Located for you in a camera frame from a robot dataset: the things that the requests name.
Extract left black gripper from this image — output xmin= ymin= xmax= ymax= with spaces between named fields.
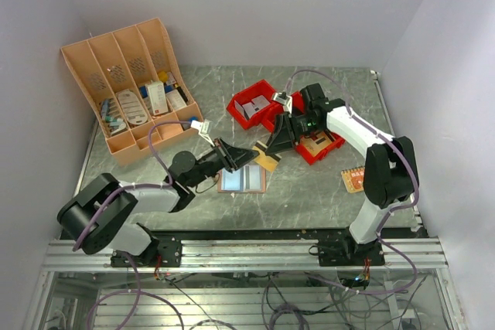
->
xmin=187 ymin=136 xmax=259 ymax=188

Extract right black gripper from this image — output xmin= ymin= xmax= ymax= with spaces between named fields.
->
xmin=262 ymin=111 xmax=322 ymax=155

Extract red bin with white cards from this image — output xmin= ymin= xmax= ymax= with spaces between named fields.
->
xmin=227 ymin=80 xmax=276 ymax=130

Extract red bin with gold cards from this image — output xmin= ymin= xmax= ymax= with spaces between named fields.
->
xmin=295 ymin=131 xmax=345 ymax=165

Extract red bin with black cards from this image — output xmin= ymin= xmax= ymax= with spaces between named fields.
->
xmin=261 ymin=91 xmax=305 ymax=133

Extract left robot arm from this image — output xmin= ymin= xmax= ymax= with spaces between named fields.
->
xmin=56 ymin=138 xmax=259 ymax=267

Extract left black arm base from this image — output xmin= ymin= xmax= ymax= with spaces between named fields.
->
xmin=130 ymin=239 xmax=183 ymax=267

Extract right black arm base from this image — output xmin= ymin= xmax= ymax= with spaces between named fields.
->
xmin=309 ymin=236 xmax=385 ymax=267

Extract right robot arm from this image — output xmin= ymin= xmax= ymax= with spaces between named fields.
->
xmin=265 ymin=83 xmax=419 ymax=265

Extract white cards stack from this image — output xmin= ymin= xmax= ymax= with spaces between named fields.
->
xmin=234 ymin=95 xmax=270 ymax=120

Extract orange spiral notebook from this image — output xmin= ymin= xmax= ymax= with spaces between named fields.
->
xmin=341 ymin=166 xmax=364 ymax=194

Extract white small box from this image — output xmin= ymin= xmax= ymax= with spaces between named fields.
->
xmin=166 ymin=90 xmax=187 ymax=111

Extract white red box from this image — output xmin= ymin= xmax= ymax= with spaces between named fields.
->
xmin=145 ymin=81 xmax=169 ymax=116

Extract yellow small item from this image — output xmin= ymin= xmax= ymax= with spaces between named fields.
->
xmin=157 ymin=71 xmax=174 ymax=85

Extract white oval remote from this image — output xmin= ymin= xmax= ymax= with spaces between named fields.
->
xmin=116 ymin=90 xmax=148 ymax=126

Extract orange desk organizer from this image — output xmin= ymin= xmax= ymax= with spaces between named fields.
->
xmin=61 ymin=18 xmax=203 ymax=165

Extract pens bundle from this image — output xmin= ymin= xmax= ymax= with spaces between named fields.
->
xmin=100 ymin=98 xmax=127 ymax=137

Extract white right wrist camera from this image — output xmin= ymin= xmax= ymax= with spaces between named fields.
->
xmin=271 ymin=91 xmax=293 ymax=114

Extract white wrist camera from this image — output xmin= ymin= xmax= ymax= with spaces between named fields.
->
xmin=190 ymin=120 xmax=214 ymax=145
xmin=271 ymin=91 xmax=293 ymax=114

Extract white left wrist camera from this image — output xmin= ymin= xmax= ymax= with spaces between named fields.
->
xmin=190 ymin=120 xmax=214 ymax=145

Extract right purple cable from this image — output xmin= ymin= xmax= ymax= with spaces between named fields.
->
xmin=284 ymin=70 xmax=422 ymax=296

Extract loose cables under table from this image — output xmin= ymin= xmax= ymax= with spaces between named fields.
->
xmin=84 ymin=264 xmax=426 ymax=330

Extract aluminium rail frame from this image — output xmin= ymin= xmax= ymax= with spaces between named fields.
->
xmin=23 ymin=238 xmax=467 ymax=329

